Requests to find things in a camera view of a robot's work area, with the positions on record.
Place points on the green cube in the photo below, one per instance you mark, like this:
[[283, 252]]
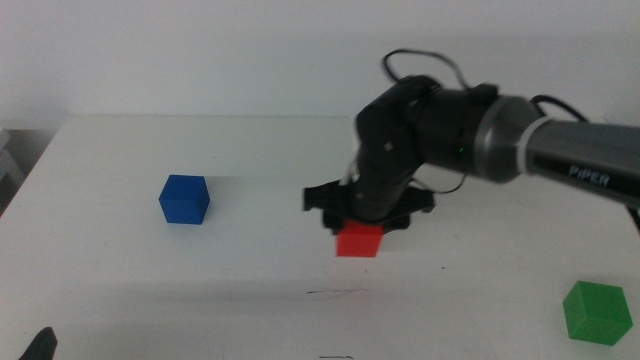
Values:
[[597, 314]]

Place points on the red cube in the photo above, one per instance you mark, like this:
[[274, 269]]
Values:
[[357, 242]]

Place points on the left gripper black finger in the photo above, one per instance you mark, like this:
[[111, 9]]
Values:
[[44, 346]]

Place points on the right black Piper arm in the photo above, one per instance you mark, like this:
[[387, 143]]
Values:
[[575, 145]]

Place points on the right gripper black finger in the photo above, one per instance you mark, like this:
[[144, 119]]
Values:
[[334, 227], [397, 225]]

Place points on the blue cube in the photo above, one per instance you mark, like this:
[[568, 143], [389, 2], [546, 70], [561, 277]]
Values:
[[184, 200]]

